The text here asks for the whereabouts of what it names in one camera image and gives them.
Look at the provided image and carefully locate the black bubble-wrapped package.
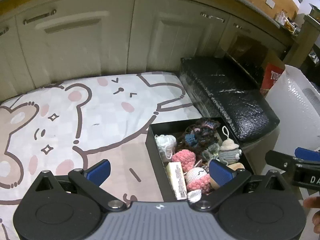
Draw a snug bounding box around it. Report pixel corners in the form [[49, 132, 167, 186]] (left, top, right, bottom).
[[179, 56, 280, 145]]

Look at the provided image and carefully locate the pink white crocheted doll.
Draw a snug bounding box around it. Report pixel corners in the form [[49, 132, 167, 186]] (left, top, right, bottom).
[[184, 167, 212, 203]]

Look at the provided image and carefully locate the cartoon bear bed sheet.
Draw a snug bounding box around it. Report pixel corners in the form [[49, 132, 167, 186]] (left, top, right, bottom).
[[1, 72, 201, 239]]

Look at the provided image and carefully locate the white cabinet row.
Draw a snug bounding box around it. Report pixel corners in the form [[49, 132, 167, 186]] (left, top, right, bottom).
[[1, 0, 286, 100]]

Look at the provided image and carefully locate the pink crocheted ball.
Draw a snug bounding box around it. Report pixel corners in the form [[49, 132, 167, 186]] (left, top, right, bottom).
[[171, 150, 196, 173]]

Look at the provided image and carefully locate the grey crocheted mouse toy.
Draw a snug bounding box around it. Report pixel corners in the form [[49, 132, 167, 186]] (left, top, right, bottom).
[[219, 126, 242, 165]]

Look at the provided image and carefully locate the black shallow cardboard box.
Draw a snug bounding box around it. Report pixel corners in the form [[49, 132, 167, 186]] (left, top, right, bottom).
[[145, 117, 238, 202]]

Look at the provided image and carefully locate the white fluffy yarn ball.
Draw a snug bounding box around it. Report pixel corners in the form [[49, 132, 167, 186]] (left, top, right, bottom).
[[155, 134, 177, 162]]

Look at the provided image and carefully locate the dark crocheted scrunchie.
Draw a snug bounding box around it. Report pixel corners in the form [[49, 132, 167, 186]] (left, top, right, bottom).
[[176, 118, 220, 155]]

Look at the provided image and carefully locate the oval wooden box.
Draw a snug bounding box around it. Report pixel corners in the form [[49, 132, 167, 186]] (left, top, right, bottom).
[[210, 163, 245, 190]]

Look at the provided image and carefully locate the red printed box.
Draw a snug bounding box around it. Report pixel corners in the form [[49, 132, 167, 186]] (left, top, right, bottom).
[[261, 63, 284, 90]]

